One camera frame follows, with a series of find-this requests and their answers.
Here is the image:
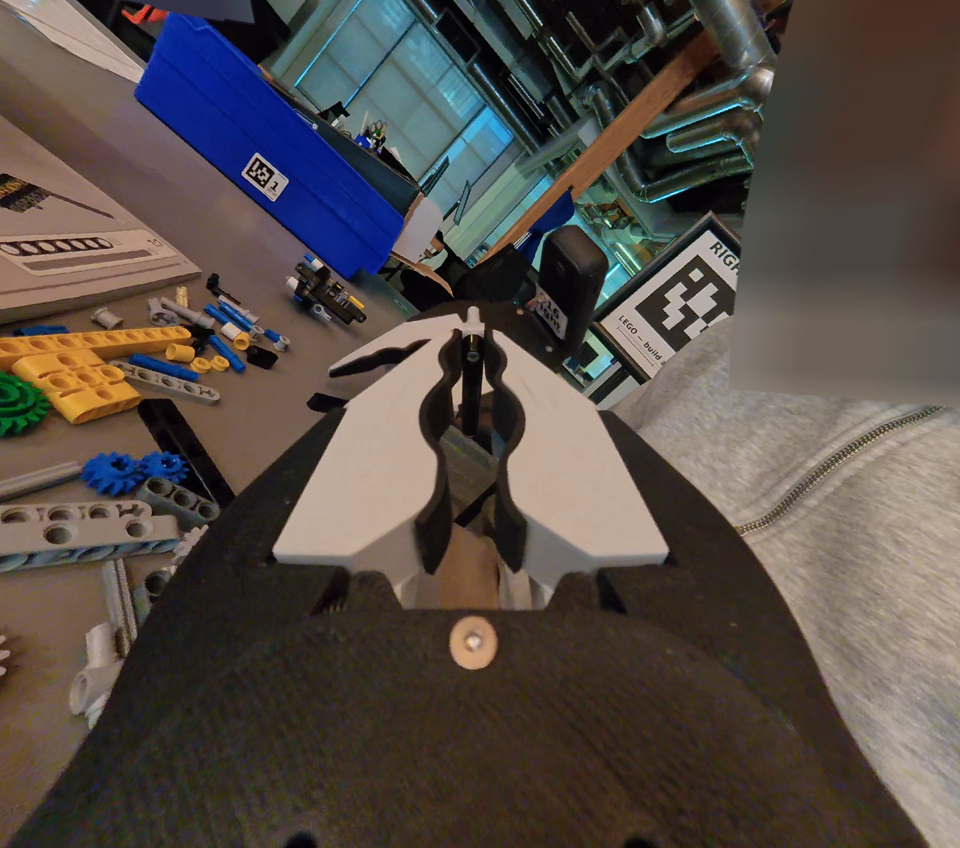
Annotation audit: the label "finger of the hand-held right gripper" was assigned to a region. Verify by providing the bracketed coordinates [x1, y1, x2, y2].
[327, 319, 455, 384]

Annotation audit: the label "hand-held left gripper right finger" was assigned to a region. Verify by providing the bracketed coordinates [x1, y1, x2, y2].
[483, 327, 670, 611]

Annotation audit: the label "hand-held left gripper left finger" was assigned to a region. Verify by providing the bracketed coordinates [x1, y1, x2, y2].
[272, 327, 465, 611]

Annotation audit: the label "black lego axle white tip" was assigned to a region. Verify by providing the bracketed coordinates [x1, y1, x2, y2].
[457, 307, 489, 437]

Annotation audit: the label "small black lego assembly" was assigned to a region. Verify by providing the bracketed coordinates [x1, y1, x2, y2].
[285, 254, 369, 326]

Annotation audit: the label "long black lego beam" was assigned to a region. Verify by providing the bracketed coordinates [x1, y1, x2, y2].
[138, 398, 235, 512]

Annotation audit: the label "small white lego gear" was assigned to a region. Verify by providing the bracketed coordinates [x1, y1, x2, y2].
[172, 524, 213, 566]

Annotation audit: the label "short grey lego beam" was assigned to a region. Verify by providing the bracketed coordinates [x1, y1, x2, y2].
[135, 477, 221, 521]

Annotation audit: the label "small blue lego gear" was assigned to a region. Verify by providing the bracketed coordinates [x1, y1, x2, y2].
[81, 452, 144, 495]
[138, 451, 189, 487]

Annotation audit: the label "grey lego crank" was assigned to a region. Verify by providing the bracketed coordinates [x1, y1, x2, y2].
[147, 297, 216, 329]

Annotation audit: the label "long blue lego pin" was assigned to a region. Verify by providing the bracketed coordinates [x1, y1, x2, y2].
[131, 353, 201, 382]

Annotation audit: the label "thick grey lego beam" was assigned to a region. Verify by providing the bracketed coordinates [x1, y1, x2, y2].
[0, 514, 181, 573]

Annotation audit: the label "long thin grey lego liftarm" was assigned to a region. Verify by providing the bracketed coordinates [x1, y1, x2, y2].
[0, 501, 155, 528]

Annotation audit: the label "long yellow lego beam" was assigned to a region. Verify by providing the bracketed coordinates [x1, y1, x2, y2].
[0, 327, 193, 371]

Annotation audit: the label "yellow T-shaped lego plate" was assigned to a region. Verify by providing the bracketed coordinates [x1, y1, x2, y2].
[11, 349, 144, 425]

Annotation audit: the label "lego instruction booklet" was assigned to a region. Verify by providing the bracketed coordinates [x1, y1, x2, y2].
[0, 113, 202, 326]

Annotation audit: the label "long grey lego axle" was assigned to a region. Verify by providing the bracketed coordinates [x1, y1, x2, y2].
[0, 462, 82, 502]

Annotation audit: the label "light grey lego axle connector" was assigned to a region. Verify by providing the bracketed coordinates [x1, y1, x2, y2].
[69, 623, 126, 716]

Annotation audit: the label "green lego gear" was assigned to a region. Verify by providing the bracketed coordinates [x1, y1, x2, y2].
[0, 372, 52, 438]

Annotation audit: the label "wooden ceiling beam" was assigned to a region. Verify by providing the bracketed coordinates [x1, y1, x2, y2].
[480, 31, 725, 264]

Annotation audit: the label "large blue plastic bin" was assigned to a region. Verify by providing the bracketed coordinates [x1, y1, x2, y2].
[135, 12, 406, 279]

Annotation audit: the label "person in grey hoodie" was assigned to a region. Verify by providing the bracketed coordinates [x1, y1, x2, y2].
[615, 323, 960, 848]

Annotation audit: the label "silver ventilation ducts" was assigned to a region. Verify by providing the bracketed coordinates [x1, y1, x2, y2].
[585, 0, 781, 204]

